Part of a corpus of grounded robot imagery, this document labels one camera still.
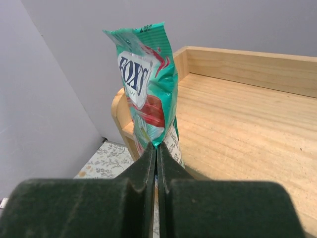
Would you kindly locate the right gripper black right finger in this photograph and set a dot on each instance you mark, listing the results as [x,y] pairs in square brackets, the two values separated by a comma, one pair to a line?
[191,208]

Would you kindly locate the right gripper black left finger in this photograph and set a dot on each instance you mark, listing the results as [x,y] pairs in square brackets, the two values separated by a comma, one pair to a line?
[122,207]

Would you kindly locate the wooden two-tier shelf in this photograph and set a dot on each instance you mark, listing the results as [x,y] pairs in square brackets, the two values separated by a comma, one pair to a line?
[251,116]

